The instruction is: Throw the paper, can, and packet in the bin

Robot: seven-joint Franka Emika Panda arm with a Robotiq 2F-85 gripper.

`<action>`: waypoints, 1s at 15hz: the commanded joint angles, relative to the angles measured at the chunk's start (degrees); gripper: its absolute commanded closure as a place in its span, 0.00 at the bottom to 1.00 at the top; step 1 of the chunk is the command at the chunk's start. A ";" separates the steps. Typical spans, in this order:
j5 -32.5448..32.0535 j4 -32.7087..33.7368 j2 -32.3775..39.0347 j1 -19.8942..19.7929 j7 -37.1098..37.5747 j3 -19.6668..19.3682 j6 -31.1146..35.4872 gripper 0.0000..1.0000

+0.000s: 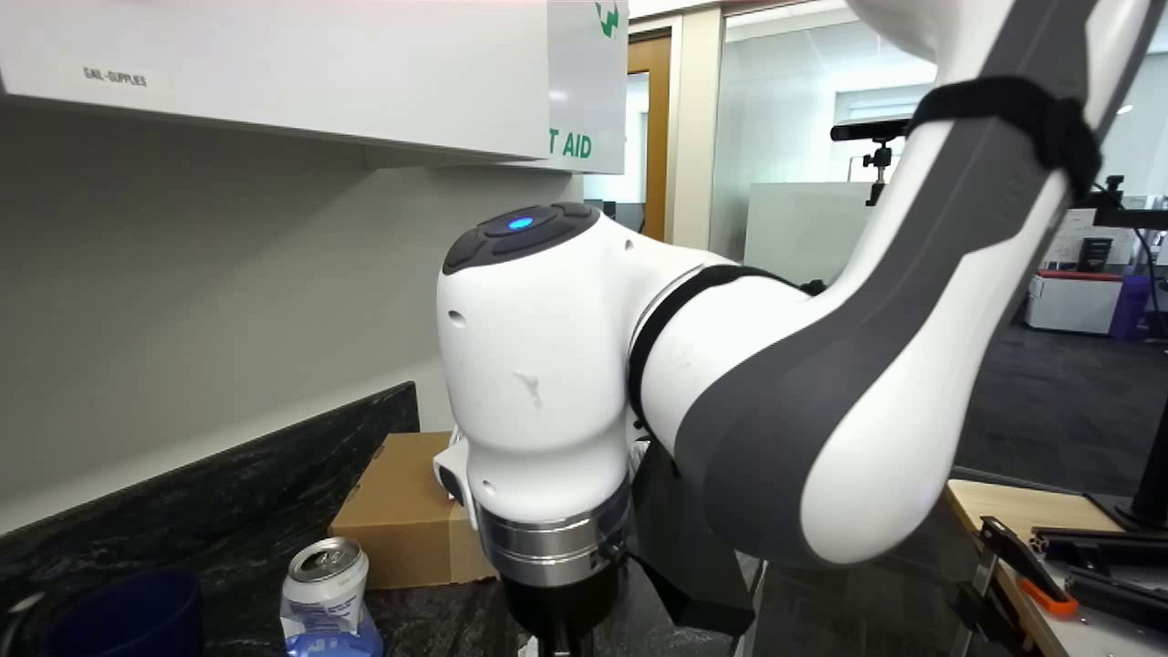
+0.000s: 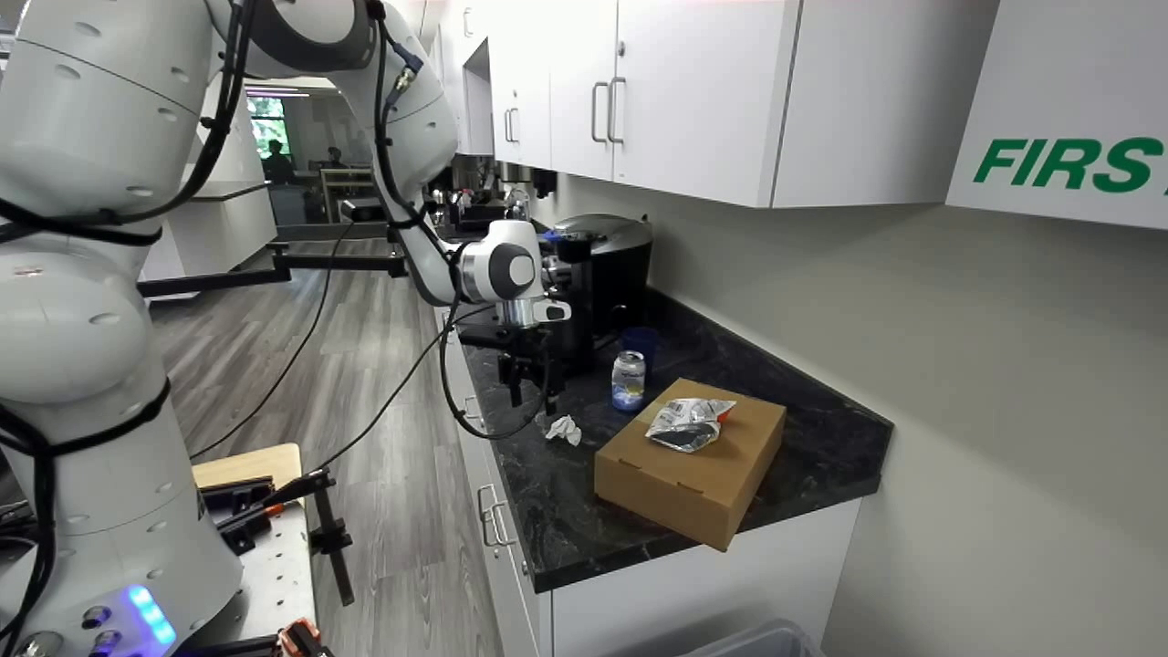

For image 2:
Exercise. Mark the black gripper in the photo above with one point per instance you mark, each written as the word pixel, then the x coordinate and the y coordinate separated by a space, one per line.
pixel 530 349

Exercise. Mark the white paper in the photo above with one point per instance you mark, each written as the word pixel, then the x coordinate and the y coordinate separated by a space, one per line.
pixel 565 429

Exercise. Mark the silver snack packet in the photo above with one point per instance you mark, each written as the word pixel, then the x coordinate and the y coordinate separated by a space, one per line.
pixel 689 422

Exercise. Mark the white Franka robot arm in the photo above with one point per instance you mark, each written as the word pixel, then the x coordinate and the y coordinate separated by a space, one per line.
pixel 75 342

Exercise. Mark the white waste bin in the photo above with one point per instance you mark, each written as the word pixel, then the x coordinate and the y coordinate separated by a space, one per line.
pixel 751 642

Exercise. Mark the blue bowl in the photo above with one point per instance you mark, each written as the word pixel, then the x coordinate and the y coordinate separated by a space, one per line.
pixel 645 342

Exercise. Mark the black coffee machine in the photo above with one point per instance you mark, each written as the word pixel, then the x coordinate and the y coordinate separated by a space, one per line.
pixel 621 262

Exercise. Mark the brown cardboard box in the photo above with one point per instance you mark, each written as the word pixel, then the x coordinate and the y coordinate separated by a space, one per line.
pixel 689 475

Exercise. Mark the white base cabinet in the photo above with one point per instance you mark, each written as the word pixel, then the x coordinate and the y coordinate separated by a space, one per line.
pixel 679 589

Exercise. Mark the black clamp stand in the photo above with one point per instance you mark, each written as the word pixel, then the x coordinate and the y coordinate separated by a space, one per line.
pixel 330 535

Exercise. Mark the wooden background table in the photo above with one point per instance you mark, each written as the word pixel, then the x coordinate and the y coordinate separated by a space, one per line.
pixel 349 183

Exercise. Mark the wooden board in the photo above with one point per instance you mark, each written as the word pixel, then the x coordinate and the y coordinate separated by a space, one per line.
pixel 251 464

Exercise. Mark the metal robot table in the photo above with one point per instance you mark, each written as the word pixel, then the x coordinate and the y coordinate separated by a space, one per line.
pixel 276 578

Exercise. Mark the person in background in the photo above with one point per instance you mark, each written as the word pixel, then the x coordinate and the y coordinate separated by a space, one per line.
pixel 276 165

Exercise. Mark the white office desk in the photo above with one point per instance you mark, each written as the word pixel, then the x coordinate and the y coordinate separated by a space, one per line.
pixel 223 231

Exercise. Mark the white first aid cabinet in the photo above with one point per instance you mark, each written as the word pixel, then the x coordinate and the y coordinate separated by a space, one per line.
pixel 1072 85

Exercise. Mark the black stereo camera bar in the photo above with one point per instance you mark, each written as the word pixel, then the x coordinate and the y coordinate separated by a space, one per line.
pixel 359 211

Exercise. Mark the white wall cabinet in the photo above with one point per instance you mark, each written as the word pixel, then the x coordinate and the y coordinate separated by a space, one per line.
pixel 694 85

